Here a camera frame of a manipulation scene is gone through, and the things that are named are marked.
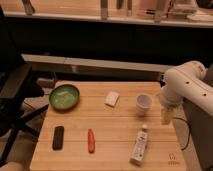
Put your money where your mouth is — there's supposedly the pale translucent gripper finger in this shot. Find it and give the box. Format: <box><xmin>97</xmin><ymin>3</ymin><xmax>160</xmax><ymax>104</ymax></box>
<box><xmin>161</xmin><ymin>108</ymin><xmax>173</xmax><ymax>125</ymax></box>

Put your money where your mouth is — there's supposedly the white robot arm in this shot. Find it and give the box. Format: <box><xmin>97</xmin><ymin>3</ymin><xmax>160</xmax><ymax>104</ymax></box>
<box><xmin>159</xmin><ymin>61</ymin><xmax>213</xmax><ymax>125</ymax></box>

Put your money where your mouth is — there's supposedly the white tube bottle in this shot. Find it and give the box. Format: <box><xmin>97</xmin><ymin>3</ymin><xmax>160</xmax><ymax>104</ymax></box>
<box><xmin>130</xmin><ymin>124</ymin><xmax>148</xmax><ymax>166</ymax></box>

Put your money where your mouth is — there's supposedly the white sponge block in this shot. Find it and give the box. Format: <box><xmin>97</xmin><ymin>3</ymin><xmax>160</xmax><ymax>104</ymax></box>
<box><xmin>105</xmin><ymin>91</ymin><xmax>120</xmax><ymax>107</ymax></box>

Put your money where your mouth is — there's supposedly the green bowl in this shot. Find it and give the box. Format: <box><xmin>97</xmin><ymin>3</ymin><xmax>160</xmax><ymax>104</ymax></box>
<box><xmin>49</xmin><ymin>84</ymin><xmax>80</xmax><ymax>111</ymax></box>

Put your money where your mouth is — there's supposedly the black rectangular remote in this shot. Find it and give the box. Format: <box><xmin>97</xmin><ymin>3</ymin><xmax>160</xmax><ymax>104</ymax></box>
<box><xmin>52</xmin><ymin>126</ymin><xmax>64</xmax><ymax>150</ymax></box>

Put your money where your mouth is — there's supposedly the black office chair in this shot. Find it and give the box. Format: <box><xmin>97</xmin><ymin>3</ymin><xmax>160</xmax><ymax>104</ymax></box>
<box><xmin>0</xmin><ymin>6</ymin><xmax>48</xmax><ymax>167</ymax></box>

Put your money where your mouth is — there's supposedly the black cable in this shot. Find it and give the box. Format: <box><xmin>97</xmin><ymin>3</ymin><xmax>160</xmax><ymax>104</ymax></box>
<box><xmin>173</xmin><ymin>116</ymin><xmax>191</xmax><ymax>151</ymax></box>

